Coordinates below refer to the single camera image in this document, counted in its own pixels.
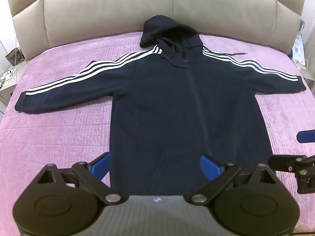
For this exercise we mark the beige leather headboard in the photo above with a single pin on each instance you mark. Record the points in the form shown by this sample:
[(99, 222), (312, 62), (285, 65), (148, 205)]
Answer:
[(98, 12)]

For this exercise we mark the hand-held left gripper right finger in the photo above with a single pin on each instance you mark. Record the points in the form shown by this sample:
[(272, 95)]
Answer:
[(209, 167)]

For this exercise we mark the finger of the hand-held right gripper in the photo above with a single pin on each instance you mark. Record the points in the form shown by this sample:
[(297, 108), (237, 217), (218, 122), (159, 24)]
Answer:
[(283, 162), (306, 137)]

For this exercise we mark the navy hoodie with white stripes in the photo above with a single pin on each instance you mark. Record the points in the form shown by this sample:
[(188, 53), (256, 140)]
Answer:
[(177, 108)]

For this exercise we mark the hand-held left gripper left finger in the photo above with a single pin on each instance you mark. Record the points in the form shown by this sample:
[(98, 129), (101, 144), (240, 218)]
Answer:
[(100, 165)]

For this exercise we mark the pink quilted blanket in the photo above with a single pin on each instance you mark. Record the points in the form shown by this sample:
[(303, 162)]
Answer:
[(61, 137)]

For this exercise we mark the white nightstand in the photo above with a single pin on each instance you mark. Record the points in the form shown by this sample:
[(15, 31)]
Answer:
[(7, 88)]

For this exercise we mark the patterned brown pouch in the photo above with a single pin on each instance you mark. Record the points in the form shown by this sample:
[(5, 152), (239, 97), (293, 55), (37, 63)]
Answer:
[(15, 56)]

